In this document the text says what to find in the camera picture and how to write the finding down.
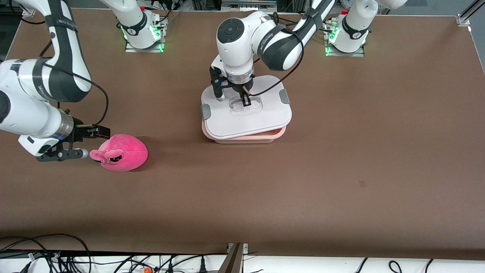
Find pink plush toy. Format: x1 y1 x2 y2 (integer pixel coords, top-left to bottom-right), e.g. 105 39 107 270
89 134 149 173

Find white plastic storage box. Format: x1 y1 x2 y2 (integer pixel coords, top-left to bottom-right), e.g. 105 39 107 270
202 121 287 144

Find metal device with ports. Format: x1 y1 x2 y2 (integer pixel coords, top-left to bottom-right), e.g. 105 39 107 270
221 0 278 13

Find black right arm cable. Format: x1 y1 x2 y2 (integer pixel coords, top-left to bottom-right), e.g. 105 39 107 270
38 40 110 127

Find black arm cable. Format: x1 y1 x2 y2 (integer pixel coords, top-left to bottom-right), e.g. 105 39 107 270
38 40 110 127
248 11 304 96

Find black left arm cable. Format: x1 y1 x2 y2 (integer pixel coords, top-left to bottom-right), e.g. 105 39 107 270
248 11 304 96

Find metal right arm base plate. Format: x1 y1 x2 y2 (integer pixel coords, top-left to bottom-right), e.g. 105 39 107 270
124 16 167 53

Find black looped floor cable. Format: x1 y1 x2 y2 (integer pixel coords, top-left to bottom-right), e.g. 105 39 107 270
0 233 92 273

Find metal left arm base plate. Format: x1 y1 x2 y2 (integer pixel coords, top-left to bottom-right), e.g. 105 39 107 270
323 20 366 58

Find aluminium frame profile with bracket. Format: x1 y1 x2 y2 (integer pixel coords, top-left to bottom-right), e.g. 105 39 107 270
218 243 249 273

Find aluminium corner frame profile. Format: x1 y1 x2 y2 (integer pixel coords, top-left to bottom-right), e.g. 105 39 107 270
456 0 485 27

